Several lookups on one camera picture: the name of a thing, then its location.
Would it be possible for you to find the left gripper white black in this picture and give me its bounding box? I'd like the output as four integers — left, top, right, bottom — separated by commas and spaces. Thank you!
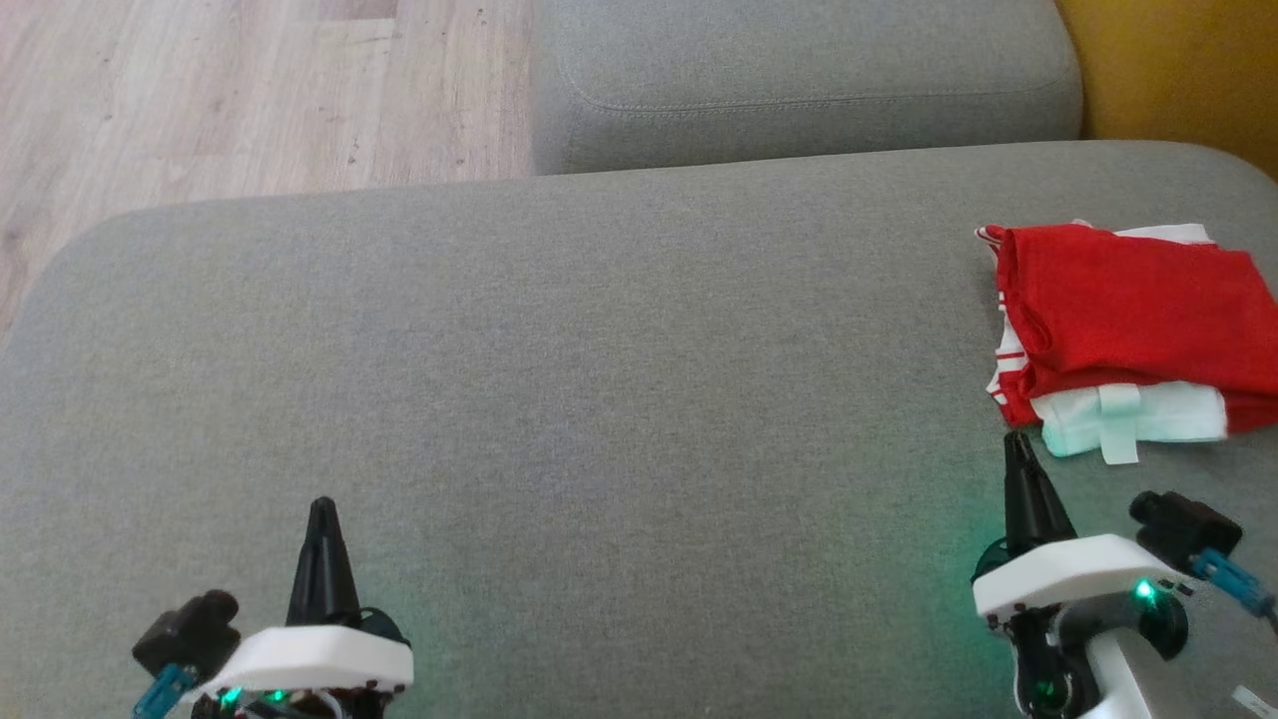
188, 496, 416, 719

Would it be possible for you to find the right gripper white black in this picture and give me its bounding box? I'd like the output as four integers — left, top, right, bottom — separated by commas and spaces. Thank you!
971, 430, 1194, 620

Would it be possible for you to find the red basketball jersey number 23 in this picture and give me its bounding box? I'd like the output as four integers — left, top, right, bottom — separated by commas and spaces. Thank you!
975, 223, 1278, 466

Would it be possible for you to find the grey and yellow sofa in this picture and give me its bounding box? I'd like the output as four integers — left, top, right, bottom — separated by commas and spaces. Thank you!
0, 140, 1278, 719

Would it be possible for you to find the yellow sofa backrest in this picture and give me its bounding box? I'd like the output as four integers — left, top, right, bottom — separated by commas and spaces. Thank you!
1055, 0, 1278, 183

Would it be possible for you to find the grey sofa seat cushion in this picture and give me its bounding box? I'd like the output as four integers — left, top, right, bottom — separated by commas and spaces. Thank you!
529, 0, 1085, 177

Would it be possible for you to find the left teal cable connector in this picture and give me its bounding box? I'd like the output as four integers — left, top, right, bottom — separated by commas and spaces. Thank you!
132, 663, 198, 719

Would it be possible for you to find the teal cable connector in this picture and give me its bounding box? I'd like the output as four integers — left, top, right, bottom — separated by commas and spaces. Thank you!
1192, 546, 1276, 617
132, 663, 198, 719

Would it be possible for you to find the right teal cable connector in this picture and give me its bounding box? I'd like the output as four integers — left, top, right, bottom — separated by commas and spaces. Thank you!
1192, 546, 1276, 617

